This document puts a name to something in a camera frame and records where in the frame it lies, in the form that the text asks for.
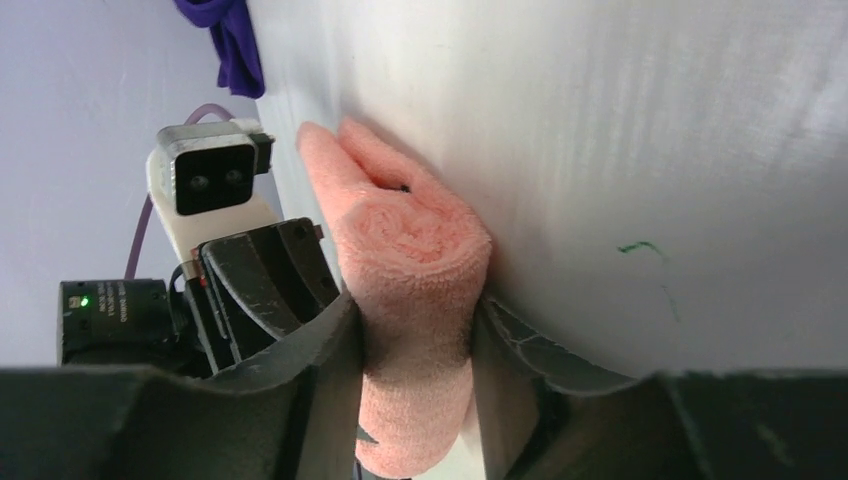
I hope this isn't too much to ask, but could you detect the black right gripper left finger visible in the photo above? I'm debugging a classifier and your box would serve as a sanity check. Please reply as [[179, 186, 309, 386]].
[[1, 294, 362, 479]]

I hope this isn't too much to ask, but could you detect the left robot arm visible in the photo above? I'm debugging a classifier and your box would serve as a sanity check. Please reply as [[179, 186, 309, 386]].
[[59, 218, 339, 378]]

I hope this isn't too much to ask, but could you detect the purple towel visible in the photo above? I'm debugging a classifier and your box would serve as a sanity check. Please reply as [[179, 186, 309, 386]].
[[173, 0, 266, 100]]

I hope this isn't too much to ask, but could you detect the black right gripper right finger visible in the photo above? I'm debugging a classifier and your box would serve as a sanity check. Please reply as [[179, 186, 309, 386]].
[[472, 299, 847, 479]]

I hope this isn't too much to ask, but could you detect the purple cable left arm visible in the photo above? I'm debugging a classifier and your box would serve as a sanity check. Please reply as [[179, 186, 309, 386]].
[[123, 103, 234, 281]]

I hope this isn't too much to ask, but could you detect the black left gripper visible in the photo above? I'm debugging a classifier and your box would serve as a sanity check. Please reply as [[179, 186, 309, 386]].
[[168, 217, 339, 378]]

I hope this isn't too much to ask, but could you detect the pink towel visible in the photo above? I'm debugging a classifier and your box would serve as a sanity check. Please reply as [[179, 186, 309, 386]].
[[297, 119, 492, 479]]

